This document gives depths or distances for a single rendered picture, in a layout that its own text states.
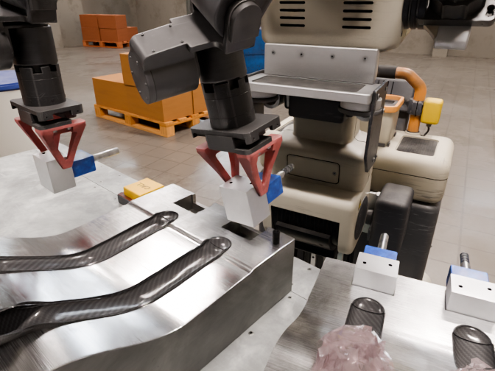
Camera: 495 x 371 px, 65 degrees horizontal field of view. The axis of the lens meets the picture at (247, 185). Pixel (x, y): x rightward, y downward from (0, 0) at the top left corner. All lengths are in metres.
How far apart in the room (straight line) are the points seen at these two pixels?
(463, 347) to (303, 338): 0.18
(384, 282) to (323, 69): 0.43
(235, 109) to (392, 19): 0.39
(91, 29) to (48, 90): 11.20
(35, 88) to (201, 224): 0.30
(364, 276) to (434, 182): 0.62
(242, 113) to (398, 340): 0.30
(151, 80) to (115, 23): 10.83
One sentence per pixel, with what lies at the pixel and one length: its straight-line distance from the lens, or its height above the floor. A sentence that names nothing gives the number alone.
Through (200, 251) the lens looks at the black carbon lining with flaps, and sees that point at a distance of 0.51.
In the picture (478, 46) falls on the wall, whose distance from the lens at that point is 10.36.
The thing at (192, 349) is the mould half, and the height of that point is 0.84.
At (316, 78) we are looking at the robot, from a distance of 0.78.
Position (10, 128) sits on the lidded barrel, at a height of 0.44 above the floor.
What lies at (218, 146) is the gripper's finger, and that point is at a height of 1.02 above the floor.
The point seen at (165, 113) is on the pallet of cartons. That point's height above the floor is 0.22.
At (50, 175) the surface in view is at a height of 0.94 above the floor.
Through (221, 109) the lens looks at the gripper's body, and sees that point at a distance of 0.46.
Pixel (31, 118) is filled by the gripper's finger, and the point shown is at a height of 1.03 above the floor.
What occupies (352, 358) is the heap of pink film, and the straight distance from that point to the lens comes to 0.34.
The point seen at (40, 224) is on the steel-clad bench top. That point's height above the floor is 0.80.
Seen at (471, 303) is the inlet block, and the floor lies 0.87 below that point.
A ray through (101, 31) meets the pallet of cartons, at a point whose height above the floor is 0.40.
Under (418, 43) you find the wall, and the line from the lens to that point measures 10.41.
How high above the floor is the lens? 1.18
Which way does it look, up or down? 26 degrees down
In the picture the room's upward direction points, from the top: straight up
